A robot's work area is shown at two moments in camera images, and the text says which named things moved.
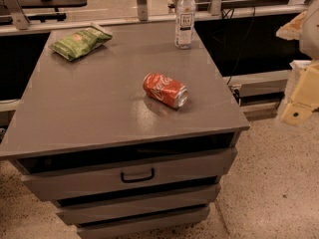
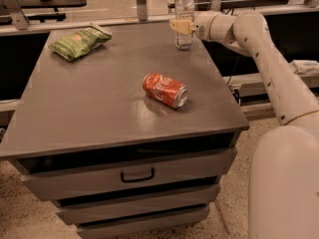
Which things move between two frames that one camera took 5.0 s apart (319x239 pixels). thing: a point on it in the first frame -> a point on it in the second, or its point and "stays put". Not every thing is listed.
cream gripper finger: x=292 y=30 -> x=181 y=26
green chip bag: x=82 y=43 stays put
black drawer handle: x=138 y=178 stays put
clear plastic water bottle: x=185 y=18 stays put
